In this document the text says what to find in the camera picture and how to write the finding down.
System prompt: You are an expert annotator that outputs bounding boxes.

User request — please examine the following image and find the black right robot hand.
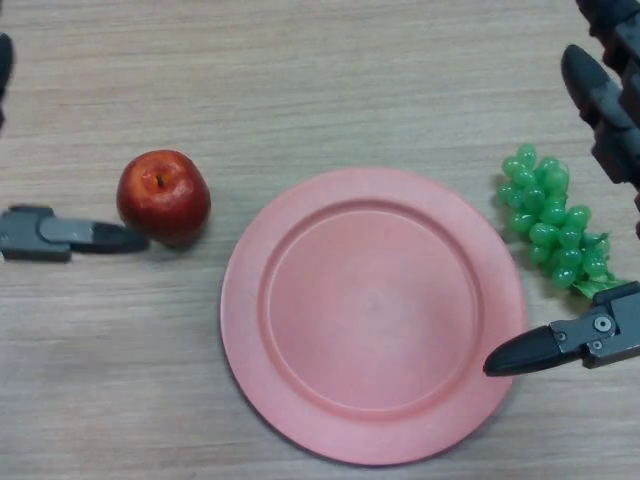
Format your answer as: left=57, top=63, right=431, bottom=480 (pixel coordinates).
left=483, top=0, right=640, bottom=377

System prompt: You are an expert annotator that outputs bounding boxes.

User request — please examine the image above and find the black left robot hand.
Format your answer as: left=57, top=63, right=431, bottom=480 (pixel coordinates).
left=0, top=32, right=150, bottom=264

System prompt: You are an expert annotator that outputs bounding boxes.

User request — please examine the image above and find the red apple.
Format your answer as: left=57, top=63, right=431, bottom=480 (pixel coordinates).
left=116, top=148, right=212, bottom=247

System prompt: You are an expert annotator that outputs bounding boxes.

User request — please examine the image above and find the pink round plate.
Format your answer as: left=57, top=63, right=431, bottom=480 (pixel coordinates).
left=220, top=168, right=527, bottom=468

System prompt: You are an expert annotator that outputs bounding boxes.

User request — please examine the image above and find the green grape bunch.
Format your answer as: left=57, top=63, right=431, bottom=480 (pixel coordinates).
left=494, top=143, right=629, bottom=301

